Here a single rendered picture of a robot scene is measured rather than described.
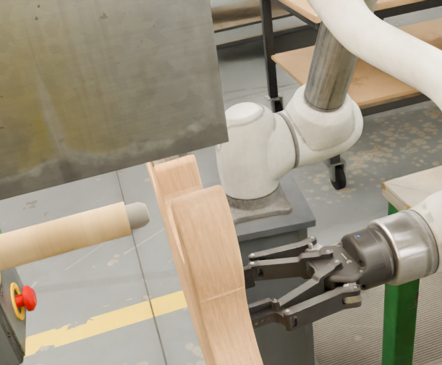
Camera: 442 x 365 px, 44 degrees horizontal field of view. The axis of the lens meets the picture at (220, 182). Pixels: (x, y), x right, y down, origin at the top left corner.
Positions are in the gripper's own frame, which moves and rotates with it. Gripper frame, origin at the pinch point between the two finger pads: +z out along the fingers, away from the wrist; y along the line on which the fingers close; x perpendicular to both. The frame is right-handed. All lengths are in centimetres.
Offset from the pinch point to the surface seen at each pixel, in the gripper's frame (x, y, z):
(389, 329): -47, 33, -40
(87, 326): -91, 127, 37
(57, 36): 38.7, -25.5, 10.0
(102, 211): 20.5, -7.9, 11.4
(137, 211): 19.8, -8.4, 8.3
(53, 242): 19.4, -9.1, 16.2
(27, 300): -4.4, 20.6, 27.6
